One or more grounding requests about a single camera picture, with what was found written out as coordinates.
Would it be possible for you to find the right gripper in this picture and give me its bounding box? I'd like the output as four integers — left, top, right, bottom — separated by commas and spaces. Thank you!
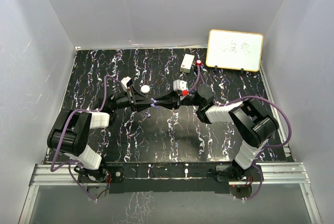
154, 87, 202, 110

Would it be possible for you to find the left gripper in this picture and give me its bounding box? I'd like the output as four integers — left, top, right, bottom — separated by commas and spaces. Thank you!
111, 87, 154, 113

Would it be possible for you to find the white earbud charging case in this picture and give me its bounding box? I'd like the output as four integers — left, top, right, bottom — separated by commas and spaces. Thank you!
140, 85, 150, 94

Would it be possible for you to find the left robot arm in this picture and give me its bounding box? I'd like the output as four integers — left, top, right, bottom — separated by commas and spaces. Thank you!
47, 86, 155, 182

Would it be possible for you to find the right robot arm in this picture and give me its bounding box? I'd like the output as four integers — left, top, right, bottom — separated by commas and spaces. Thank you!
153, 84, 279, 181

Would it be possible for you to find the white green box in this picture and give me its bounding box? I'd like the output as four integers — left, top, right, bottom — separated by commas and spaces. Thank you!
180, 54, 195, 73

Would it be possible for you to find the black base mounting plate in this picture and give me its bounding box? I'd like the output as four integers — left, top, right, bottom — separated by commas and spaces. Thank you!
78, 161, 264, 195

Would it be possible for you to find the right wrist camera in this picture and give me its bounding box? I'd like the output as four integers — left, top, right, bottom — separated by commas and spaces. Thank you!
173, 79, 188, 96

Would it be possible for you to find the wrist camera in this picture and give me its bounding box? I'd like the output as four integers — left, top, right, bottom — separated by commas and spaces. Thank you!
173, 79, 188, 96
121, 76, 133, 91

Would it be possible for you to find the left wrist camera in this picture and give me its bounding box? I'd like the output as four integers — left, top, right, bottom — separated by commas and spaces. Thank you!
121, 76, 133, 91

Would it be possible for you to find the white whiteboard yellow frame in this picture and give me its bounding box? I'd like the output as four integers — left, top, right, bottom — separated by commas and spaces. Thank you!
206, 29, 264, 72

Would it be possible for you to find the aluminium frame rail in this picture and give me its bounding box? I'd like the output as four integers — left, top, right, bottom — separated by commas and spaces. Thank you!
18, 162, 322, 223

